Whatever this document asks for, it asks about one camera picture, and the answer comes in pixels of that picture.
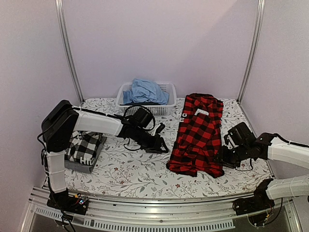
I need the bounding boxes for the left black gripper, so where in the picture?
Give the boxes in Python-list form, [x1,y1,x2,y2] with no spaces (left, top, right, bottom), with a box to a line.
[132,127,169,154]

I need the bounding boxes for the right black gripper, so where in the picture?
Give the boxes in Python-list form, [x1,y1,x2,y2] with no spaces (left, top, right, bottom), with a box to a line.
[212,143,250,169]

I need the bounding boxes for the red black plaid shirt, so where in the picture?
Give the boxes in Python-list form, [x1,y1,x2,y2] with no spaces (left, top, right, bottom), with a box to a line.
[166,93,225,178]

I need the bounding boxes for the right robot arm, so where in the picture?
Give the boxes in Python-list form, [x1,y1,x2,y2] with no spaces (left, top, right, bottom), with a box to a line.
[215,132,309,211]

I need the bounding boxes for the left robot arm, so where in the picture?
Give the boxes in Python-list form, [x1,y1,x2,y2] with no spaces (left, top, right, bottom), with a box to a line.
[37,100,169,210]

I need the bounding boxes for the floral tablecloth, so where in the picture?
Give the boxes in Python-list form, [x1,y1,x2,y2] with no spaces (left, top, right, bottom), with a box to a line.
[64,98,271,199]

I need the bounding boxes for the white plastic basket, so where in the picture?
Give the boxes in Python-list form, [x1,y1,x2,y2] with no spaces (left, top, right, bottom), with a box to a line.
[115,82,177,116]

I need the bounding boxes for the blue shirt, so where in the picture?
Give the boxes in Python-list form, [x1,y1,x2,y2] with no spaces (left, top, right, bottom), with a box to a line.
[123,78,169,105]

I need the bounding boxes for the folded black white plaid shirt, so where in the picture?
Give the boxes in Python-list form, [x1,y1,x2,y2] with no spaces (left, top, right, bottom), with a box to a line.
[65,131,103,166]

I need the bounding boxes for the folded grey shirt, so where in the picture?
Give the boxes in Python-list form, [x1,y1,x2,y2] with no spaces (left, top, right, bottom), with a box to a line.
[65,136,106,174]

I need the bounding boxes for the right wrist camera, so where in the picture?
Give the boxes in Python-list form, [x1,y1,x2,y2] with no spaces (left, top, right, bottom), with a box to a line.
[224,122,256,149]

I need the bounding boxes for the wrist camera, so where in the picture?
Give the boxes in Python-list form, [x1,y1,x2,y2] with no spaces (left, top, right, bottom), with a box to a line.
[130,107,166,135]
[224,122,256,149]

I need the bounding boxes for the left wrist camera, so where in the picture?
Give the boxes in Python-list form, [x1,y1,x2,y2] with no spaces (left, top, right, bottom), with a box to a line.
[130,107,166,135]

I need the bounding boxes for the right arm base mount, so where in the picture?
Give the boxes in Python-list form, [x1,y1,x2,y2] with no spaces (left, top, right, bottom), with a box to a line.
[232,193,275,227]

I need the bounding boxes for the aluminium front rail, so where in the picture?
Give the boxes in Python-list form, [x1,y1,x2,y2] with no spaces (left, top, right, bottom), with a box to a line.
[21,187,304,232]

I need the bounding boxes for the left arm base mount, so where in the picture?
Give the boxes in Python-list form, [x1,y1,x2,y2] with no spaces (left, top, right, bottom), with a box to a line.
[47,188,89,215]

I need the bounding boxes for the right aluminium post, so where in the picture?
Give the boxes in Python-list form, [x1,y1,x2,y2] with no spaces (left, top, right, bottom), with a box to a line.
[237,0,265,104]

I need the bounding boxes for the aluminium post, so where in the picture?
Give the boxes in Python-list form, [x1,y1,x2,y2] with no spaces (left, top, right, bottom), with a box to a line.
[55,0,84,103]
[237,0,265,104]

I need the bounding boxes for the left aluminium post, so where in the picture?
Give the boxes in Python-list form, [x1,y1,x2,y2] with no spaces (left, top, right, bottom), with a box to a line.
[55,0,84,103]

